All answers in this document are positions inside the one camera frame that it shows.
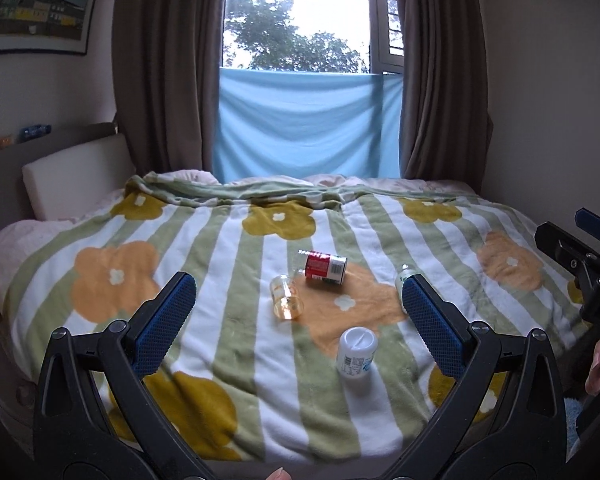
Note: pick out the white pill bottle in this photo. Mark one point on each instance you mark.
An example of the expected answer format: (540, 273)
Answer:
(357, 352)

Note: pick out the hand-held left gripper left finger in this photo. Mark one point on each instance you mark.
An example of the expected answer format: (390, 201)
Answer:
(164, 327)

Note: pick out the person's right hand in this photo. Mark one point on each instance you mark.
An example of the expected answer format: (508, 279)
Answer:
(598, 367)

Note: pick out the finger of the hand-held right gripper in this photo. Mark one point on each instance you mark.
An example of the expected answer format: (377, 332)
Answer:
(596, 226)
(555, 241)

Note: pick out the window frame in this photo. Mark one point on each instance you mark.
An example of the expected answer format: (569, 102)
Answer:
(387, 10)

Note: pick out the blue fabric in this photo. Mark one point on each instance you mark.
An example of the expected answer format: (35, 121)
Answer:
(572, 415)

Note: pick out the person's left hand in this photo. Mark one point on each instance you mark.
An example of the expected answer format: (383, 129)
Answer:
(280, 475)

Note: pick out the light blue cloth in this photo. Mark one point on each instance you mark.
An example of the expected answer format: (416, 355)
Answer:
(305, 125)

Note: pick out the small orange object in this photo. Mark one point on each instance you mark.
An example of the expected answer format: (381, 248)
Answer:
(4, 143)

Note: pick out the brown curtain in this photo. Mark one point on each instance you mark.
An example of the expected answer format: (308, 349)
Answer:
(442, 70)
(165, 65)

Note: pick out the grey bed headboard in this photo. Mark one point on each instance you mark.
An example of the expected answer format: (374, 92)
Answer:
(0, 175)

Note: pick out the white headboard cushion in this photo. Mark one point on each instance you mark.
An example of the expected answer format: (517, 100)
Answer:
(75, 175)

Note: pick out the small blue object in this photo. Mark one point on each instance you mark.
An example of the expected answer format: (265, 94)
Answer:
(35, 131)

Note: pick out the floral striped blanket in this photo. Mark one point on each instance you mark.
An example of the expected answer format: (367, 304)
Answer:
(260, 385)

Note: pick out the tree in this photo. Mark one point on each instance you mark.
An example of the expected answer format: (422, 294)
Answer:
(290, 40)

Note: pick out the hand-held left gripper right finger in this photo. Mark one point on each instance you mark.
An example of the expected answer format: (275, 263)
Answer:
(432, 330)

